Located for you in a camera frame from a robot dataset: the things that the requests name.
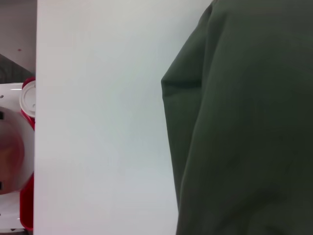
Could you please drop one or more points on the dark green FREE t-shirt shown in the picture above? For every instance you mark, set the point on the dark green FREE t-shirt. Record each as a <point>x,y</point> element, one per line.
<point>244,122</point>

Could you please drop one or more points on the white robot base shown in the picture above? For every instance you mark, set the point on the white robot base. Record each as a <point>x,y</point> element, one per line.
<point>11,147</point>

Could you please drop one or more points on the white round lid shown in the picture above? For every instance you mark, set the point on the white round lid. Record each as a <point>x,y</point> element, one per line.
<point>29,98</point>

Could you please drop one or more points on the red plastic bin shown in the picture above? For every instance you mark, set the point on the red plastic bin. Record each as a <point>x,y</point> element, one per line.
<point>27,195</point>

